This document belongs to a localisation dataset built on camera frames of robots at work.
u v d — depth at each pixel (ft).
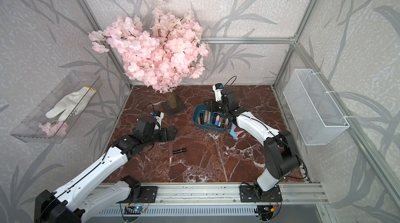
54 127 1.96
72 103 2.22
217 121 3.24
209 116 3.34
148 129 1.97
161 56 2.22
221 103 2.54
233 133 3.07
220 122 3.21
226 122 3.19
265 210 2.44
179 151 2.84
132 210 2.37
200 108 3.37
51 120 2.06
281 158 1.46
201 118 3.28
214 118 3.27
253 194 2.38
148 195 2.41
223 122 3.19
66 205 1.27
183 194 2.47
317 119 1.96
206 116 3.33
